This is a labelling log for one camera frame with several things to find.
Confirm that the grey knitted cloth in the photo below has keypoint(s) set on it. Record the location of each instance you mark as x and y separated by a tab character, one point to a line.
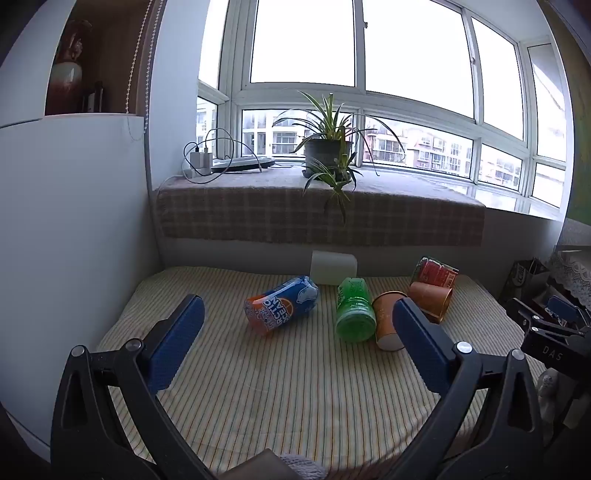
302	468

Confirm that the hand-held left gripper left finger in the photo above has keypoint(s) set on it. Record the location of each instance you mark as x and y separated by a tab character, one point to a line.
178	344

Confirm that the spider plant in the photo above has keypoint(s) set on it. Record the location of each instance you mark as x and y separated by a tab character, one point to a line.
330	120

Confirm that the dark flower pot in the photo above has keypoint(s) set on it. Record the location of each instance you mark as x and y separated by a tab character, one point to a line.
323	154

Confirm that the striped table cloth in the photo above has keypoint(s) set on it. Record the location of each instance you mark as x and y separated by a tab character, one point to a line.
286	392

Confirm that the green plastic cup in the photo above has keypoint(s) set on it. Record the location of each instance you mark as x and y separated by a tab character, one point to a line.
353	314

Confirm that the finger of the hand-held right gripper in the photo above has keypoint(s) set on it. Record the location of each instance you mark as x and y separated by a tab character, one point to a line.
562	308
531	316

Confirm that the plaid cloth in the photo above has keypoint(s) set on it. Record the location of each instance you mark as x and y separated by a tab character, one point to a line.
258	212

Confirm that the dark paper bag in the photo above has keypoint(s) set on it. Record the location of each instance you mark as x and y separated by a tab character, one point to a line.
524	279

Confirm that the white charger plug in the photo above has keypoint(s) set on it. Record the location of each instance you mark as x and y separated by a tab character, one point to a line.
202	161

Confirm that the pale orange cup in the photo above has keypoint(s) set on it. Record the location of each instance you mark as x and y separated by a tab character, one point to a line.
429	297

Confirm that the ceramic vase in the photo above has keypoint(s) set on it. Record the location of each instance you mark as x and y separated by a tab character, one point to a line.
67	78

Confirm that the red printed can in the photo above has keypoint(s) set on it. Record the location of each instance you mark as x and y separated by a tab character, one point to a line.
434	272

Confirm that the translucent white cup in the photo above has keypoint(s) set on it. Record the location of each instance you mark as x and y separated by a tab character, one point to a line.
333	267

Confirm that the white window frame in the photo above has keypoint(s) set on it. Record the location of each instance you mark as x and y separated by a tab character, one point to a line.
360	90

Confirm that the white lace cloth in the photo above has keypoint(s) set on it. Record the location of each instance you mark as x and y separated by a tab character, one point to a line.
575	274

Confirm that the blue and orange printed cup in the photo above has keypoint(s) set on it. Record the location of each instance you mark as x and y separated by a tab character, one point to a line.
281	304

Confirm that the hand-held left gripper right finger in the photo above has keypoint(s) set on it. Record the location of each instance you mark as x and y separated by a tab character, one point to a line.
420	350

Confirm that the flat white and black device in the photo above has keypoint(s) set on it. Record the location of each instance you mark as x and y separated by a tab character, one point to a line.
242	163

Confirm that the white cabinet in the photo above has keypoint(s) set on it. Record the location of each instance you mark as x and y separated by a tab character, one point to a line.
69	207

